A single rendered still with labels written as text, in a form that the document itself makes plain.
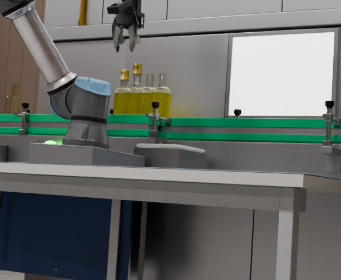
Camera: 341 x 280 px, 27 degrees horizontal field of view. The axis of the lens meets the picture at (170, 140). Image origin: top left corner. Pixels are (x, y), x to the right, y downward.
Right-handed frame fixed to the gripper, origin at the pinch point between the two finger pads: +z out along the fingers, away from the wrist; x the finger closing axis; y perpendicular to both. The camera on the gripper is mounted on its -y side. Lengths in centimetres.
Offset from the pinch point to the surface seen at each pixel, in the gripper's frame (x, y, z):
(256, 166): -43, 24, 39
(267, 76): -39, 42, 4
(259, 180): -67, -39, 45
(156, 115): -7.1, 13.8, 22.3
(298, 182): -78, -41, 45
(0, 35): 321, 296, -89
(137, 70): 10.6, 28.2, 2.3
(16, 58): 298, 293, -66
